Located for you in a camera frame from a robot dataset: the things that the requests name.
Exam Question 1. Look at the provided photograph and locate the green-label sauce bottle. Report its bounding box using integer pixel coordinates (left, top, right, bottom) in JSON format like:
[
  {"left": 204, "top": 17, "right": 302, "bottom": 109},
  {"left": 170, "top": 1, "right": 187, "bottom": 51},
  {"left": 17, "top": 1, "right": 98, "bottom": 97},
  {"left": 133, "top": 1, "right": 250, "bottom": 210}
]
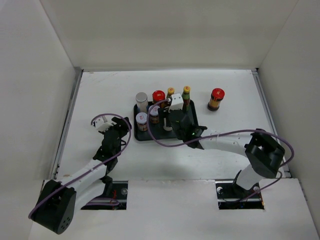
[
  {"left": 181, "top": 86, "right": 191, "bottom": 113},
  {"left": 166, "top": 87, "right": 175, "bottom": 99}
]

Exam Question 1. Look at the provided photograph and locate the white salt shaker silver lid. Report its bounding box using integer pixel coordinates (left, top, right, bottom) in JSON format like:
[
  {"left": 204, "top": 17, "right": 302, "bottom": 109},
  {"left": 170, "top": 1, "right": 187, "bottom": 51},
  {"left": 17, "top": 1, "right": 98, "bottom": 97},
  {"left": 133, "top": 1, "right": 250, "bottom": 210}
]
[{"left": 163, "top": 117, "right": 172, "bottom": 132}]

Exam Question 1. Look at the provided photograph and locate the small brown spice jar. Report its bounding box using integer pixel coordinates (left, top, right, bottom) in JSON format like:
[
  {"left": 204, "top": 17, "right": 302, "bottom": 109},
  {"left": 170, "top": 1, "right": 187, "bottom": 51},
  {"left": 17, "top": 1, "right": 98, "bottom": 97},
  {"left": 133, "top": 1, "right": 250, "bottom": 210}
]
[{"left": 135, "top": 112, "right": 148, "bottom": 132}]

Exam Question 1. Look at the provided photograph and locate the white peppercorn shaker blue label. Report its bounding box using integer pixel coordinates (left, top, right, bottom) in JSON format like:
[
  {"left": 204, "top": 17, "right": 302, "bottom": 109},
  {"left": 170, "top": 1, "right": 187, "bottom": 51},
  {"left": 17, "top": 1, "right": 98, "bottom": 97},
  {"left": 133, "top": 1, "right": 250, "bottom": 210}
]
[{"left": 135, "top": 92, "right": 149, "bottom": 113}]

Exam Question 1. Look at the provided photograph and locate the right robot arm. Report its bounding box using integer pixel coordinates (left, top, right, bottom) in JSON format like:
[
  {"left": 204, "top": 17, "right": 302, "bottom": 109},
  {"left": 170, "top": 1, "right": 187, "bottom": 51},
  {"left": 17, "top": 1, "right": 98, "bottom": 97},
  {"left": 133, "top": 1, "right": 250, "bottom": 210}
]
[{"left": 167, "top": 110, "right": 285, "bottom": 198}]

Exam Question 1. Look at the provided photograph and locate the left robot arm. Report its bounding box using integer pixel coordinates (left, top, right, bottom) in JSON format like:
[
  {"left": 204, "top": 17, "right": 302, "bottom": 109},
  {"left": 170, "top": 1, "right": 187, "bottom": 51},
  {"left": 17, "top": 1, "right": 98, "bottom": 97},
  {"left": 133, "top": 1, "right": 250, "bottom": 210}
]
[{"left": 28, "top": 114, "right": 132, "bottom": 235}]

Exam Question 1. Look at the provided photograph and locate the black plastic tray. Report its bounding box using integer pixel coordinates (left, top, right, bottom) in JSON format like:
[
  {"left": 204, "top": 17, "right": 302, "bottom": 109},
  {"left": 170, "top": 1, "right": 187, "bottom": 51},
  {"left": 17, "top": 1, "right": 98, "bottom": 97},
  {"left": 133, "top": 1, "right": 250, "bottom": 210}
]
[{"left": 134, "top": 100, "right": 199, "bottom": 142}]

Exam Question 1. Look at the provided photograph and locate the red-lid chili sauce jar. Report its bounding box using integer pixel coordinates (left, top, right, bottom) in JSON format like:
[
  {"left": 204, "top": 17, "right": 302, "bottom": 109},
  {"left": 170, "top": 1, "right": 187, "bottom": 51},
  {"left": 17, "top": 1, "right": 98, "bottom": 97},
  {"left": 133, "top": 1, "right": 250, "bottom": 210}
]
[{"left": 207, "top": 88, "right": 225, "bottom": 111}]

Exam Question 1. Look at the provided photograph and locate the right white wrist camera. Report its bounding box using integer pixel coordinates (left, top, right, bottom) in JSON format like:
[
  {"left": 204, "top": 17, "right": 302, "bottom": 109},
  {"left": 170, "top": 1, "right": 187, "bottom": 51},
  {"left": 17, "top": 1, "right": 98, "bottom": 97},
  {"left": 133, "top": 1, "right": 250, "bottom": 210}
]
[{"left": 169, "top": 93, "right": 184, "bottom": 112}]

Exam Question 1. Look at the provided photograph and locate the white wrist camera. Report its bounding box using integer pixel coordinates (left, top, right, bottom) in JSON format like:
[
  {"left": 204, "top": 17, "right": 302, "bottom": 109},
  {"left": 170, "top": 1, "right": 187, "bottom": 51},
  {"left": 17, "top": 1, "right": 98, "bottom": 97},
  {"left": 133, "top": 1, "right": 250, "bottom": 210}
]
[
  {"left": 169, "top": 93, "right": 184, "bottom": 112},
  {"left": 91, "top": 116, "right": 112, "bottom": 133}
]

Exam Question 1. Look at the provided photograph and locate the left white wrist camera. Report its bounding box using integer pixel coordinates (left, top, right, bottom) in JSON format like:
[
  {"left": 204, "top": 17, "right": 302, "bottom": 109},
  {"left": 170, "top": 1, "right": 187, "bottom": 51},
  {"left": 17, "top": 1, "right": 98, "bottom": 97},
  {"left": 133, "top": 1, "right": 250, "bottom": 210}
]
[{"left": 91, "top": 116, "right": 112, "bottom": 133}]

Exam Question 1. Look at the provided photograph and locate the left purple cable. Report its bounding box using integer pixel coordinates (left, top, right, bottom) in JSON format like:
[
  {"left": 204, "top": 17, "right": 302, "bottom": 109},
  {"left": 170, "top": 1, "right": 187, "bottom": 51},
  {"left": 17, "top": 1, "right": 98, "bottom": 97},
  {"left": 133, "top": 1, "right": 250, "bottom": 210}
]
[{"left": 28, "top": 113, "right": 133, "bottom": 221}]

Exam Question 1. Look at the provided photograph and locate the purple cable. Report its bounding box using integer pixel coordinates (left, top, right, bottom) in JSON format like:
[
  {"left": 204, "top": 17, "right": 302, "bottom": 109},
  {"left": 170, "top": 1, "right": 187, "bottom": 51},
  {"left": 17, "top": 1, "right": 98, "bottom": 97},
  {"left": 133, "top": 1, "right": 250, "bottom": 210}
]
[
  {"left": 28, "top": 113, "right": 133, "bottom": 221},
  {"left": 147, "top": 97, "right": 295, "bottom": 205}
]

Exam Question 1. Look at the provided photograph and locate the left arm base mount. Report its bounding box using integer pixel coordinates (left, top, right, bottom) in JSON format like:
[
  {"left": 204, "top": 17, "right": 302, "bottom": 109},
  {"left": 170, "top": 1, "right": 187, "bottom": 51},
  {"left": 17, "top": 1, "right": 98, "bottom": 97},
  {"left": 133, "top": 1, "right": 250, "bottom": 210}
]
[{"left": 81, "top": 177, "right": 129, "bottom": 211}]

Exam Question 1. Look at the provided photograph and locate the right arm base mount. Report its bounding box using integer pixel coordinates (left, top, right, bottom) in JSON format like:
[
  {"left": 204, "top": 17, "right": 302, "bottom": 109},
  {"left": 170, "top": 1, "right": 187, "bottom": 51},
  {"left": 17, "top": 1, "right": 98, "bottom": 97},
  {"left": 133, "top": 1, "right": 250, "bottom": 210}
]
[{"left": 215, "top": 179, "right": 265, "bottom": 210}]

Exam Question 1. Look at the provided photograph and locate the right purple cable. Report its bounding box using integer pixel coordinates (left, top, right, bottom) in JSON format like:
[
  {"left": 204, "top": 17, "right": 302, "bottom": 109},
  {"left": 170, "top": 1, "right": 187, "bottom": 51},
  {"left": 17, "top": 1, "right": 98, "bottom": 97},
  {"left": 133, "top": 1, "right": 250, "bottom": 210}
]
[{"left": 147, "top": 97, "right": 295, "bottom": 205}]

